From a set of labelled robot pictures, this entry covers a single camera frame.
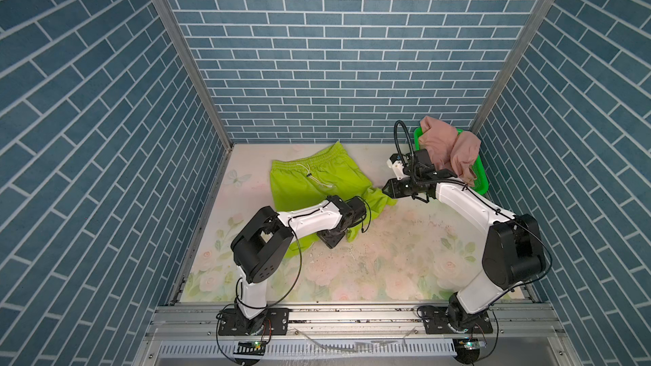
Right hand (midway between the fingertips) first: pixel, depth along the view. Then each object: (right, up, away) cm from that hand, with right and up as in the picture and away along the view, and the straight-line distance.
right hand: (384, 186), depth 90 cm
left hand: (-22, -18, -1) cm, 28 cm away
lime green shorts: (-31, +1, +15) cm, 35 cm away
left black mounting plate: (-36, -39, -15) cm, 55 cm away
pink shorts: (+33, +15, +21) cm, 42 cm away
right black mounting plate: (+12, -38, -16) cm, 43 cm away
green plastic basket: (+40, +1, +9) cm, 41 cm away
